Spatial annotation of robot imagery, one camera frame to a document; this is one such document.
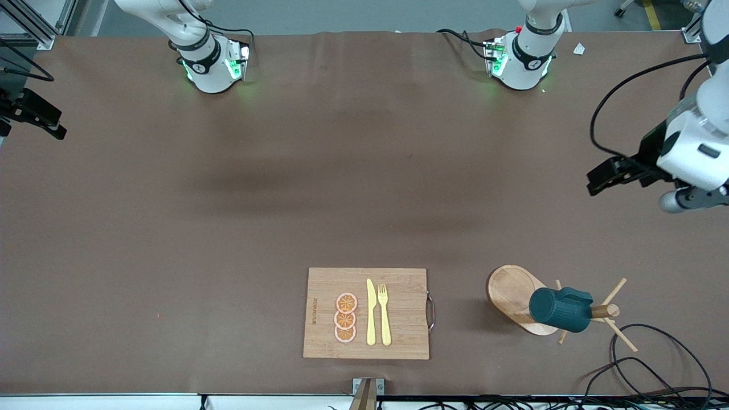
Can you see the bamboo cutting board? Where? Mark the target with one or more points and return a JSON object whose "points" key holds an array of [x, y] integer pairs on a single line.
{"points": [[404, 313]]}

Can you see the brown table mat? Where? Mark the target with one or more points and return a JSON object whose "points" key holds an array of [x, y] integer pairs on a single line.
{"points": [[285, 239]]}

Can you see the grey metal mount bracket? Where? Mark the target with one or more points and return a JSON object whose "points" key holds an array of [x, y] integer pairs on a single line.
{"points": [[367, 387]]}

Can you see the yellow plastic knife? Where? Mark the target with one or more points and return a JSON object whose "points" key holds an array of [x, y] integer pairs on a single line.
{"points": [[371, 319]]}

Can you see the white paper scrap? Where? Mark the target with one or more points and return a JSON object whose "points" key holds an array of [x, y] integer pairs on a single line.
{"points": [[579, 49]]}

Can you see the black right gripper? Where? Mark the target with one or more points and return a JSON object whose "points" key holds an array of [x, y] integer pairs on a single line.
{"points": [[20, 110]]}

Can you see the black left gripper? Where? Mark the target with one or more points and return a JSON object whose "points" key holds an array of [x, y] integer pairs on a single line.
{"points": [[648, 152]]}

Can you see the toy orange slice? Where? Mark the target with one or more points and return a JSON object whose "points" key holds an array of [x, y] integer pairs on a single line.
{"points": [[344, 320]]}

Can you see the dark green cup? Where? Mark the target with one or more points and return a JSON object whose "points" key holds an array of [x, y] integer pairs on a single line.
{"points": [[561, 310]]}

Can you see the yellow plastic fork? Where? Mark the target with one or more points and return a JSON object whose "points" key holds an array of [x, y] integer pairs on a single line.
{"points": [[385, 324]]}

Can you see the aluminium frame profile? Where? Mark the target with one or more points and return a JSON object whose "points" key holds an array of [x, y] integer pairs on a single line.
{"points": [[692, 35], [45, 41]]}

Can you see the wooden cup rack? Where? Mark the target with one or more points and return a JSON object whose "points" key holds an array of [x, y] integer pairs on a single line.
{"points": [[510, 293]]}

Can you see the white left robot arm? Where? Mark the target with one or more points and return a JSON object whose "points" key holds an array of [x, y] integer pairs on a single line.
{"points": [[697, 148]]}

